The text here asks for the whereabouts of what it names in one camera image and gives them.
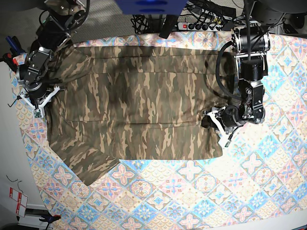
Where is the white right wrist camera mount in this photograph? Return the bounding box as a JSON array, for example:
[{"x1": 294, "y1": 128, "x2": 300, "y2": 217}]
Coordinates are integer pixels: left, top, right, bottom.
[{"x1": 17, "y1": 86, "x2": 64, "y2": 118}]

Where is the black blue bottom clamp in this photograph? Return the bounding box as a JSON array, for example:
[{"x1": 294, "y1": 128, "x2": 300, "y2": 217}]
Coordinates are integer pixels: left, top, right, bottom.
[{"x1": 39, "y1": 214, "x2": 61, "y2": 226}]

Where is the blue table clamp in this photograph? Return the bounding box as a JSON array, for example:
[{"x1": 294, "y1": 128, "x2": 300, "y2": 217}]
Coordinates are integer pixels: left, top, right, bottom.
[{"x1": 6, "y1": 36, "x2": 25, "y2": 56}]

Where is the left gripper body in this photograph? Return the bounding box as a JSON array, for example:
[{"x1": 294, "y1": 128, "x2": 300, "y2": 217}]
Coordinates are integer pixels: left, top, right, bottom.
[{"x1": 214, "y1": 105, "x2": 246, "y2": 131}]

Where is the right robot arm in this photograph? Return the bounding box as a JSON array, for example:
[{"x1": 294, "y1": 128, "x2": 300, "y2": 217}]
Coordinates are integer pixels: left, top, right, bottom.
[{"x1": 14, "y1": 0, "x2": 91, "y2": 110}]

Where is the patterned tile tablecloth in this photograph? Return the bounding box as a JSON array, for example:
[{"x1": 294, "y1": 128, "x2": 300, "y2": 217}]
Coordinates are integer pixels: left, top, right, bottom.
[{"x1": 15, "y1": 32, "x2": 307, "y2": 230}]

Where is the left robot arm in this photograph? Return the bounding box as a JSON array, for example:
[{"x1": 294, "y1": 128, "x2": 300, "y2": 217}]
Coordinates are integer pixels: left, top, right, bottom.
[{"x1": 201, "y1": 0, "x2": 284, "y2": 132}]

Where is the white power strip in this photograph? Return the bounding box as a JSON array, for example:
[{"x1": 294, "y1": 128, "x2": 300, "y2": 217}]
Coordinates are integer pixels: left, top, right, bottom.
[{"x1": 177, "y1": 22, "x2": 222, "y2": 32}]

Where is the red black table clamp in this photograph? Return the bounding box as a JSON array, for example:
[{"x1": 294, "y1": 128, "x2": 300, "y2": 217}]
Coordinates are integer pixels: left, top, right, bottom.
[{"x1": 2, "y1": 53, "x2": 19, "y2": 74}]

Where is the red white label tag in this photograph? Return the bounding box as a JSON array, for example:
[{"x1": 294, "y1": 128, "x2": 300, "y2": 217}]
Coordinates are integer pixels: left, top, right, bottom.
[{"x1": 9, "y1": 187, "x2": 28, "y2": 217}]

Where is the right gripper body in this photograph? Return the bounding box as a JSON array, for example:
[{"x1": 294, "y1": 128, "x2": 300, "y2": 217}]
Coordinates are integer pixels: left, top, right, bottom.
[{"x1": 25, "y1": 82, "x2": 55, "y2": 108}]

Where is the black allen key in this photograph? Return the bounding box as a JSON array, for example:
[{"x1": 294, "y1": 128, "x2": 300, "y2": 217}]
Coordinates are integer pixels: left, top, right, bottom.
[{"x1": 7, "y1": 95, "x2": 21, "y2": 108}]

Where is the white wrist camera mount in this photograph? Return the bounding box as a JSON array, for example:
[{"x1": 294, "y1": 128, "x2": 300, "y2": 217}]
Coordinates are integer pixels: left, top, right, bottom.
[
  {"x1": 203, "y1": 106, "x2": 235, "y2": 148},
  {"x1": 17, "y1": 86, "x2": 64, "y2": 118}
]

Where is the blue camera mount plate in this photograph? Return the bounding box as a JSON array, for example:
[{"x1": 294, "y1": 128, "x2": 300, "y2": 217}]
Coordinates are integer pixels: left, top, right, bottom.
[{"x1": 115, "y1": 0, "x2": 188, "y2": 15}]

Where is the camouflage T-shirt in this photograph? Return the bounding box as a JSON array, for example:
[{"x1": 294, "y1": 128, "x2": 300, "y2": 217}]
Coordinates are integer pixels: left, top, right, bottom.
[{"x1": 45, "y1": 46, "x2": 229, "y2": 185}]

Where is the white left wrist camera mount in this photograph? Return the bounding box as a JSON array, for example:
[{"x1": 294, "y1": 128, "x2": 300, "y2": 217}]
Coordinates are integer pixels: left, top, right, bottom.
[{"x1": 203, "y1": 106, "x2": 235, "y2": 148}]

